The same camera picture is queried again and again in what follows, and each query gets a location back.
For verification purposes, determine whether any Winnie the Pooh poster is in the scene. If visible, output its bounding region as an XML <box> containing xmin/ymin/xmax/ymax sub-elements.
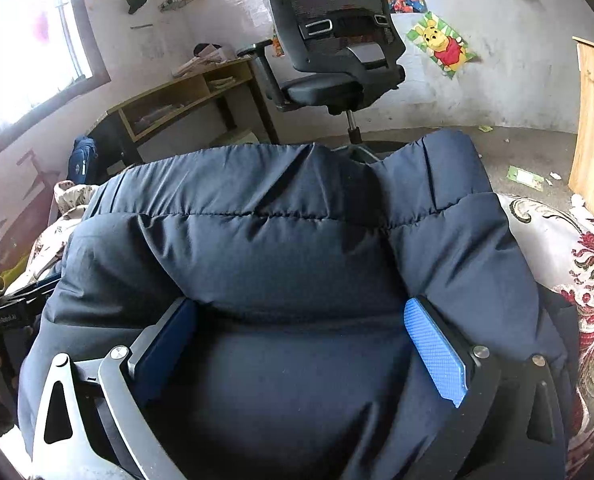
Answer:
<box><xmin>407</xmin><ymin>11</ymin><xmax>477</xmax><ymax>78</ymax></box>

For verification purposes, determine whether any navy blue padded jacket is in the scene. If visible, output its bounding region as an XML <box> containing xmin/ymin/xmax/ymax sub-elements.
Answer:
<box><xmin>16</xmin><ymin>128</ymin><xmax>581</xmax><ymax>480</ymax></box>

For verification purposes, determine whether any blue backpack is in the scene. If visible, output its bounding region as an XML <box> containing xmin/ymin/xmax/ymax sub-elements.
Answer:
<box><xmin>67</xmin><ymin>136</ymin><xmax>98</xmax><ymax>184</ymax></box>

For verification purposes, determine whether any floral white red bedspread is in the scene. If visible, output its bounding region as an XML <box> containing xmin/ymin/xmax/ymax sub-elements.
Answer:
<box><xmin>1</xmin><ymin>181</ymin><xmax>594</xmax><ymax>476</ymax></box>

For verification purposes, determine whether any wooden desk with shelf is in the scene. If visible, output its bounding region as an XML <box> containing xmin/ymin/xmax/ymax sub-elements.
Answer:
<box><xmin>87</xmin><ymin>58</ymin><xmax>280</xmax><ymax>169</ymax></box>

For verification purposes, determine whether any window with dark frame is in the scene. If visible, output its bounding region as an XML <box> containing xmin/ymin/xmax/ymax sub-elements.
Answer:
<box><xmin>0</xmin><ymin>0</ymin><xmax>111</xmax><ymax>154</ymax></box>

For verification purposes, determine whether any black mesh office chair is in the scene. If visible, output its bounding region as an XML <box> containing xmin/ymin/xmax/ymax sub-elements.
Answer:
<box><xmin>238</xmin><ymin>0</ymin><xmax>405</xmax><ymax>164</ymax></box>

